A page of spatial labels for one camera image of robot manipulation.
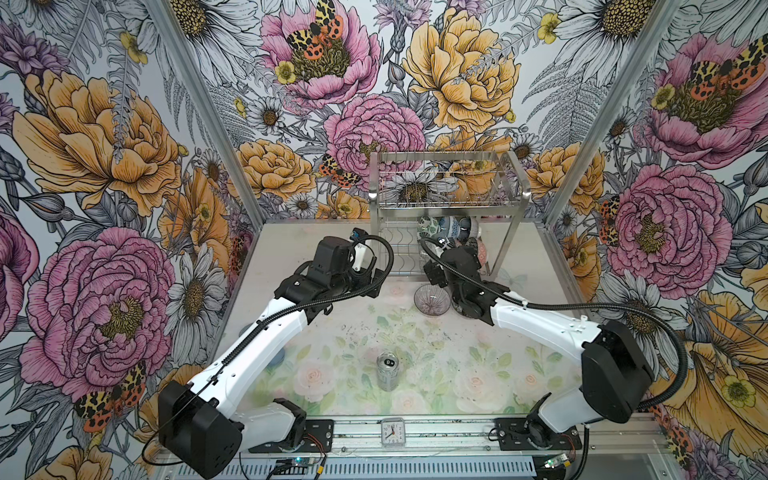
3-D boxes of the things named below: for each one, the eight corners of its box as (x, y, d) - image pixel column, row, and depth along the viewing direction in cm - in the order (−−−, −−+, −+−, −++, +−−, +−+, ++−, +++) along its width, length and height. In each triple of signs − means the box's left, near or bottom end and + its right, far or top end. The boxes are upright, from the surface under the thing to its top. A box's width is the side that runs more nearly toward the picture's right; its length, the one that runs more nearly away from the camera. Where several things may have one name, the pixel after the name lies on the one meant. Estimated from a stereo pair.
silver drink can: (378, 393, 83) (376, 374, 71) (378, 372, 86) (376, 351, 75) (398, 393, 83) (399, 374, 71) (398, 372, 87) (399, 351, 75)
